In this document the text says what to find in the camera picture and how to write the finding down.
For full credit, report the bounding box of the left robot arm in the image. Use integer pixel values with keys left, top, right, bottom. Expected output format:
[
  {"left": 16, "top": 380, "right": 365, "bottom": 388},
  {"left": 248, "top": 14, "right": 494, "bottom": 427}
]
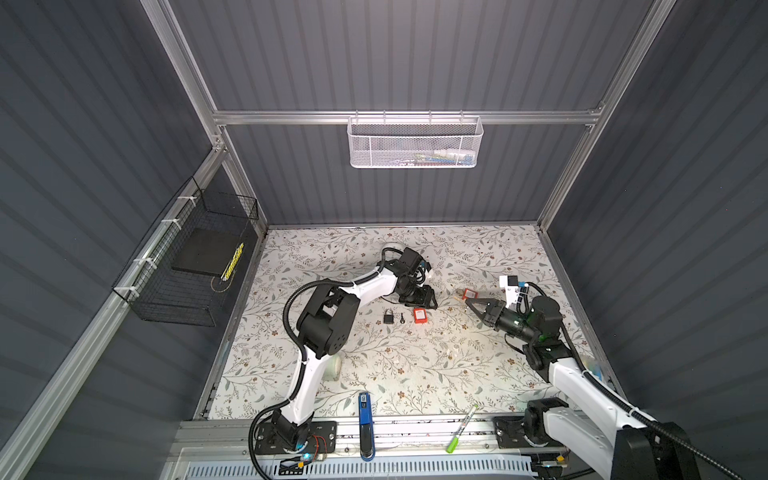
[{"left": 270, "top": 247, "right": 437, "bottom": 451}]

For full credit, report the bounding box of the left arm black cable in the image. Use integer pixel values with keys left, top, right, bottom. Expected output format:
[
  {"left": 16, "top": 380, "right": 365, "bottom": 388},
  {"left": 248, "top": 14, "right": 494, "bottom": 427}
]
[{"left": 248, "top": 245, "right": 409, "bottom": 480}]

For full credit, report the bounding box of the yellow brush in basket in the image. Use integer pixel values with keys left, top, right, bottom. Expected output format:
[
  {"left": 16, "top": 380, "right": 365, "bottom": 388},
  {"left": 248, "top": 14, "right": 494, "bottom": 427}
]
[{"left": 220, "top": 243, "right": 244, "bottom": 282}]

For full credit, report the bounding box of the white vent strip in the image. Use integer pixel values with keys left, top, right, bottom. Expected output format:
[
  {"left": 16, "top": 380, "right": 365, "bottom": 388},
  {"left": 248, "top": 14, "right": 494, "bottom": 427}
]
[{"left": 185, "top": 457, "right": 535, "bottom": 480}]

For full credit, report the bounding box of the blue utility knife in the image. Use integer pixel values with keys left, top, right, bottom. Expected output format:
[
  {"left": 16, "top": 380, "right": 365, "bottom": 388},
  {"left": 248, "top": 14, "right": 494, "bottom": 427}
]
[{"left": 358, "top": 392, "right": 375, "bottom": 462}]

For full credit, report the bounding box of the pale green cup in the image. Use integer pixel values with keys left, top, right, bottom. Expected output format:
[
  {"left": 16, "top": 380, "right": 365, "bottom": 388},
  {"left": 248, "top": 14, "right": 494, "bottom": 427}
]
[{"left": 323, "top": 355, "right": 342, "bottom": 381}]

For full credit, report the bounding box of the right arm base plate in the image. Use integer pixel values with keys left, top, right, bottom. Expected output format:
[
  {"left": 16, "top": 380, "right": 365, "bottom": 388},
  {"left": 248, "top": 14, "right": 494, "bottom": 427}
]
[{"left": 491, "top": 415, "right": 563, "bottom": 449}]

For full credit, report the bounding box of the black wire basket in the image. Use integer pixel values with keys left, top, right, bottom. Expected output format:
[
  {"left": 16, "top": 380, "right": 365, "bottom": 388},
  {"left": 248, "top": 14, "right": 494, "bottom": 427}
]
[{"left": 113, "top": 180, "right": 259, "bottom": 327}]

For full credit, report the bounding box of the green marker pen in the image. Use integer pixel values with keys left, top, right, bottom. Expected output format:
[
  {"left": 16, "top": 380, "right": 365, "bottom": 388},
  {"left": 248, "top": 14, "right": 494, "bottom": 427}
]
[{"left": 445, "top": 404, "right": 479, "bottom": 454}]

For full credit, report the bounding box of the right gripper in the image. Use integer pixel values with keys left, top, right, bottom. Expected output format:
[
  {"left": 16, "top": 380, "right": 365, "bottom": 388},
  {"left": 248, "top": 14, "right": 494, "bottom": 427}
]
[{"left": 467, "top": 297, "right": 538, "bottom": 346}]

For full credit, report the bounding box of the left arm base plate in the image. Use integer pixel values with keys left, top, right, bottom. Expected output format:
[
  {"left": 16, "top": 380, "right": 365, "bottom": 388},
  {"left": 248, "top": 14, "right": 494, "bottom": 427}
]
[{"left": 254, "top": 420, "right": 338, "bottom": 455}]

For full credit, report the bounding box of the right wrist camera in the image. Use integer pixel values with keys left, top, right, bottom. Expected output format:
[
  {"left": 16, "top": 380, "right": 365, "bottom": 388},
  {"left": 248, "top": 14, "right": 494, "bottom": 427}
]
[{"left": 499, "top": 275, "right": 528, "bottom": 308}]

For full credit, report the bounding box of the white wire basket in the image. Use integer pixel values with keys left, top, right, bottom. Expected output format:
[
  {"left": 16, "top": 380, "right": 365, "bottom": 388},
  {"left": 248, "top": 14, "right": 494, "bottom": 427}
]
[{"left": 346, "top": 114, "right": 484, "bottom": 169}]

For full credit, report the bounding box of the red padlock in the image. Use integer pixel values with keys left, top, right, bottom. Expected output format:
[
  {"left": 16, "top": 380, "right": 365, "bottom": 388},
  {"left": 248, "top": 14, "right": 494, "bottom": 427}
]
[
  {"left": 461, "top": 289, "right": 479, "bottom": 300},
  {"left": 413, "top": 308, "right": 428, "bottom": 324}
]

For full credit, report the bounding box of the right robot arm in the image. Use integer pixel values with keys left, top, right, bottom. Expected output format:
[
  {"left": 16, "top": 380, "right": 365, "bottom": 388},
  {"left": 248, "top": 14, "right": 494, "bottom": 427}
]
[{"left": 466, "top": 296, "right": 701, "bottom": 479}]

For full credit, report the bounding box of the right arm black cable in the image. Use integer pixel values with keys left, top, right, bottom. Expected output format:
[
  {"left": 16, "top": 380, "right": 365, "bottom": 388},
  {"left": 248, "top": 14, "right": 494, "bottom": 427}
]
[{"left": 521, "top": 281, "right": 745, "bottom": 480}]

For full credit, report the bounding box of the black pad in basket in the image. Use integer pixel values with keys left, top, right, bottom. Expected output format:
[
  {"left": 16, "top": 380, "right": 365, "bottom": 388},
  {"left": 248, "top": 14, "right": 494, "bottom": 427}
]
[{"left": 171, "top": 228, "right": 242, "bottom": 276}]

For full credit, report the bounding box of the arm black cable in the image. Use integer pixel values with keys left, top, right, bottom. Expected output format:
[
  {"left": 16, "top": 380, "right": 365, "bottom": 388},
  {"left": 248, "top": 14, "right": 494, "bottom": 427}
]
[
  {"left": 521, "top": 281, "right": 745, "bottom": 480},
  {"left": 248, "top": 245, "right": 409, "bottom": 480}
]

